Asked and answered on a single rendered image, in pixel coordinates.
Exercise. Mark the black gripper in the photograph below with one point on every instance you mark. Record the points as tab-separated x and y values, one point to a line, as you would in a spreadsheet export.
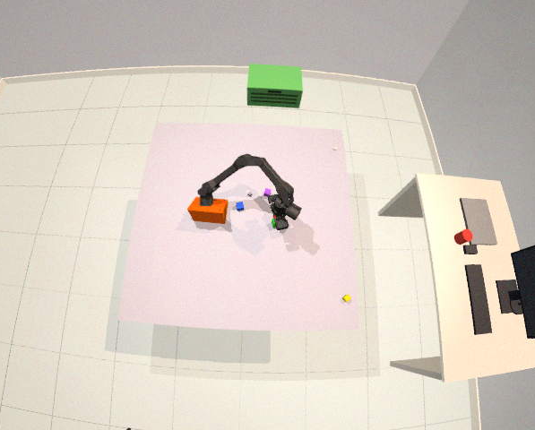
280	221

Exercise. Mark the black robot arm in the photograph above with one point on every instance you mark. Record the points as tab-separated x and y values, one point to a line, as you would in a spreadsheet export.
285	191

